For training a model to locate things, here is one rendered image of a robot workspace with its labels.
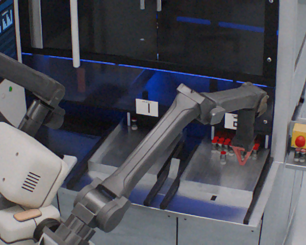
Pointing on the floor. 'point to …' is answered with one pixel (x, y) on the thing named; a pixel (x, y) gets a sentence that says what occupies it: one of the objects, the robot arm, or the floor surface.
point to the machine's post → (281, 113)
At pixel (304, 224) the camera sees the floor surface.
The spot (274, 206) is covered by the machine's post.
